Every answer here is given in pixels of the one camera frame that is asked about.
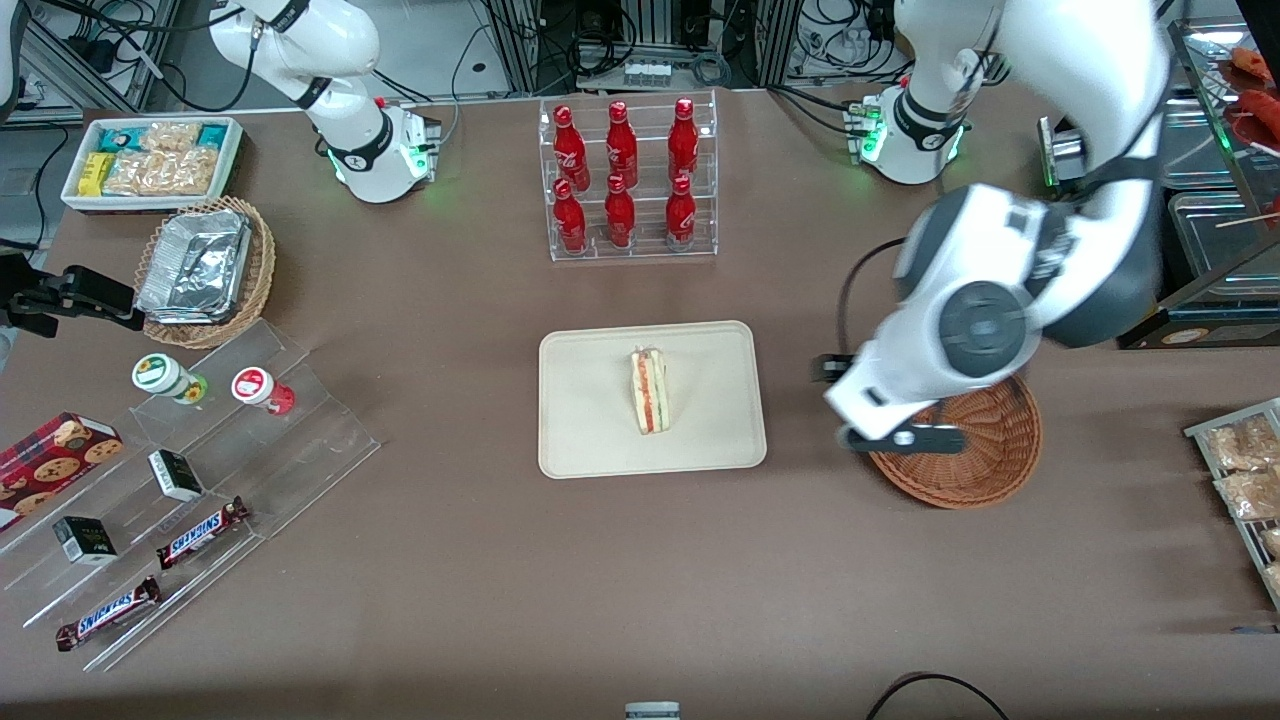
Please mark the triangular sandwich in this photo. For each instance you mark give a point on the triangular sandwich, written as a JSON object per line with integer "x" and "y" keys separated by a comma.
{"x": 650, "y": 395}

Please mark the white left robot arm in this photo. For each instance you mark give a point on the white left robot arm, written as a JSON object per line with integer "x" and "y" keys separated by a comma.
{"x": 1080, "y": 60}

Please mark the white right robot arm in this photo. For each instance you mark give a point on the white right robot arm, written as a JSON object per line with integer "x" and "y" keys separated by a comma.
{"x": 350, "y": 150}

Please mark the brown round wicker basket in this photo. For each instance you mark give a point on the brown round wicker basket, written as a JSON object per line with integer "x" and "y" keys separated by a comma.
{"x": 990, "y": 450}

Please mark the light tan wicker basket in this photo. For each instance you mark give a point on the light tan wicker basket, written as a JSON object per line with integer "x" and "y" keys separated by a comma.
{"x": 262, "y": 270}

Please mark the beige plastic tray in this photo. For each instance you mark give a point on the beige plastic tray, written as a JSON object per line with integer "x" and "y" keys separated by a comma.
{"x": 580, "y": 420}

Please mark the green lid cup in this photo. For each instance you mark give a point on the green lid cup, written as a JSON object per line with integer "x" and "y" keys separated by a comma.
{"x": 158, "y": 373}

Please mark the aluminium foil container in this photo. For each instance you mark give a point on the aluminium foil container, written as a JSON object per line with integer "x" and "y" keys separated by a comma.
{"x": 195, "y": 265}

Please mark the yellow snack packet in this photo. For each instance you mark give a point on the yellow snack packet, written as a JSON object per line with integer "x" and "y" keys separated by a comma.
{"x": 96, "y": 174}

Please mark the clear cracker bag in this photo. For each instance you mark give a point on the clear cracker bag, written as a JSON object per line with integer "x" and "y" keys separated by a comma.
{"x": 130, "y": 172}
{"x": 170, "y": 137}
{"x": 185, "y": 170}

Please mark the red lid cup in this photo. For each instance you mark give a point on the red lid cup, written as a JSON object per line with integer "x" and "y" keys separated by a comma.
{"x": 255, "y": 386}

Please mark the teal snack packet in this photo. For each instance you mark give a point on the teal snack packet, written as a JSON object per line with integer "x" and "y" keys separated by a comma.
{"x": 120, "y": 138}
{"x": 212, "y": 135}

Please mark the red cookie box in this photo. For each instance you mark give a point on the red cookie box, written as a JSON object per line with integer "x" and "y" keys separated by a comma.
{"x": 50, "y": 465}

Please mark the small black carton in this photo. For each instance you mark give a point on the small black carton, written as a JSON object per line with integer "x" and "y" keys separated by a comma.
{"x": 176, "y": 475}
{"x": 85, "y": 540}

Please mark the white rectangular snack bin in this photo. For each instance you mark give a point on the white rectangular snack bin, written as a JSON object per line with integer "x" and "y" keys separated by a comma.
{"x": 232, "y": 160}

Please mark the clear acrylic stepped display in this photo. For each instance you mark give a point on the clear acrylic stepped display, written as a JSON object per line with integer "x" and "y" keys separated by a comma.
{"x": 300, "y": 440}

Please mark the red cola bottle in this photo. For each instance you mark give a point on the red cola bottle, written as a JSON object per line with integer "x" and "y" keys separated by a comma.
{"x": 620, "y": 215}
{"x": 683, "y": 140}
{"x": 680, "y": 215}
{"x": 621, "y": 145}
{"x": 570, "y": 222}
{"x": 570, "y": 150}

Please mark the clear acrylic bottle rack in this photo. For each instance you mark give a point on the clear acrylic bottle rack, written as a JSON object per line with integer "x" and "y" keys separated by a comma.
{"x": 645, "y": 245}

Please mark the snickers chocolate bar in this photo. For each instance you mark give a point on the snickers chocolate bar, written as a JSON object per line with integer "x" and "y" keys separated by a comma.
{"x": 200, "y": 533}
{"x": 105, "y": 613}

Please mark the black food warmer machine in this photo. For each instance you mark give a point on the black food warmer machine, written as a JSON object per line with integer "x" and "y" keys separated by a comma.
{"x": 1200, "y": 330}

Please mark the white power strip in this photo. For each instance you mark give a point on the white power strip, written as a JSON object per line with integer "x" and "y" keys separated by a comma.
{"x": 647, "y": 74}

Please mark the clear pastry bag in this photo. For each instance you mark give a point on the clear pastry bag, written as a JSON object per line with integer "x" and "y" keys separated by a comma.
{"x": 1250, "y": 495}
{"x": 1274, "y": 578}
{"x": 1240, "y": 445}
{"x": 1272, "y": 540}

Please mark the steel warmer pan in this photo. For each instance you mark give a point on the steel warmer pan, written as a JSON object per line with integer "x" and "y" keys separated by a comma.
{"x": 1220, "y": 235}
{"x": 1200, "y": 150}

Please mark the small grey device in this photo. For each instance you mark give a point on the small grey device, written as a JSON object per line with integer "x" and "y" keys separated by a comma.
{"x": 652, "y": 711}

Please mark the red sausage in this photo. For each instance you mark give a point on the red sausage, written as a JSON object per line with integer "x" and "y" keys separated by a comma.
{"x": 1262, "y": 110}
{"x": 1255, "y": 60}

